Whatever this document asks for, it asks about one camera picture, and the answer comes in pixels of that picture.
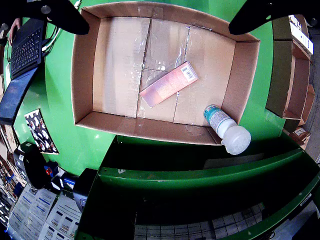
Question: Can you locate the black rounded device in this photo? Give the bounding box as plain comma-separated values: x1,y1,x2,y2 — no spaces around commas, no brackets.
13,142,48,190

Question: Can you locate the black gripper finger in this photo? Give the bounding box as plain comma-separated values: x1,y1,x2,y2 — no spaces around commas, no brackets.
228,0,320,36
0,0,90,36

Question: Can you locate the black laptop keyboard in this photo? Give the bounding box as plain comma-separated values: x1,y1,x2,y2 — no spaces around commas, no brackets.
0,18,45,126

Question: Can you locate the black white photo card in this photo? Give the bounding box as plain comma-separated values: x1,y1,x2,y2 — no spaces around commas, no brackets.
24,108,60,155

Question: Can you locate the person bare hand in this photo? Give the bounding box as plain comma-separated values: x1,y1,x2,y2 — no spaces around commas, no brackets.
8,17,23,46

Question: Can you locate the blue white small box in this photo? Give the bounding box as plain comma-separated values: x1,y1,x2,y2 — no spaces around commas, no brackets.
44,161,76,191

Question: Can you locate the green metal shelf unit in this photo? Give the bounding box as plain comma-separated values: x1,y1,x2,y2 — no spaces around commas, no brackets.
74,134,320,240

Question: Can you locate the red product box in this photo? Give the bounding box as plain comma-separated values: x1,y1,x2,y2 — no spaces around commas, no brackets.
139,61,200,109

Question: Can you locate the tall white carton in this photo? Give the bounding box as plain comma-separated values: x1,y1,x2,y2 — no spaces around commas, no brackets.
288,14,315,55

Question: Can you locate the white bottle teal label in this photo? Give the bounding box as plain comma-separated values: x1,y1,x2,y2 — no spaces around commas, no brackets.
202,104,252,156

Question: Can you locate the printed paper sheet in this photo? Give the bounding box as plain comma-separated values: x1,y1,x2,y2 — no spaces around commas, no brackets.
7,183,58,240
39,197,84,240

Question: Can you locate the shallow cardboard tray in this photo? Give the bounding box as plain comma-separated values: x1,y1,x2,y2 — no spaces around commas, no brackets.
71,2,262,146

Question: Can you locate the brown cardboard box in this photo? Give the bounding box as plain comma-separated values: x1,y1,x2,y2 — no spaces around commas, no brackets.
265,37,316,127
271,14,315,60

